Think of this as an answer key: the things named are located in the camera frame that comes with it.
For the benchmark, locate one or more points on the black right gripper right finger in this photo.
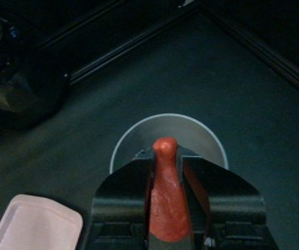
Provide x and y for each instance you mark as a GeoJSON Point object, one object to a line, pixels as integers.
{"type": "Point", "coordinates": [234, 205]}

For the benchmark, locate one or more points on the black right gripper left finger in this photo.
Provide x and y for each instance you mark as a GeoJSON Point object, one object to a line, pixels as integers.
{"type": "Point", "coordinates": [120, 201]}

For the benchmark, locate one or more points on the red toy drumstick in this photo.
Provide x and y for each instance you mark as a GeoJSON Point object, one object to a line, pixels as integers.
{"type": "Point", "coordinates": [168, 198]}

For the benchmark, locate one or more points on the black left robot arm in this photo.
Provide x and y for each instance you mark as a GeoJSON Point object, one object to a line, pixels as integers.
{"type": "Point", "coordinates": [12, 65]}

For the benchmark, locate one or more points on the grey bowl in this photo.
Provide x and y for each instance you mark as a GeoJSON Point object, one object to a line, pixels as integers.
{"type": "Point", "coordinates": [172, 130]}

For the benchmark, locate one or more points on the pink plastic tray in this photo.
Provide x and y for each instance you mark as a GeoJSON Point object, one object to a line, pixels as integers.
{"type": "Point", "coordinates": [34, 224]}

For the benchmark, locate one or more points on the black aluminium frame rail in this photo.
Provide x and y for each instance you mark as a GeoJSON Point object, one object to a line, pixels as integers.
{"type": "Point", "coordinates": [130, 42]}
{"type": "Point", "coordinates": [265, 52]}

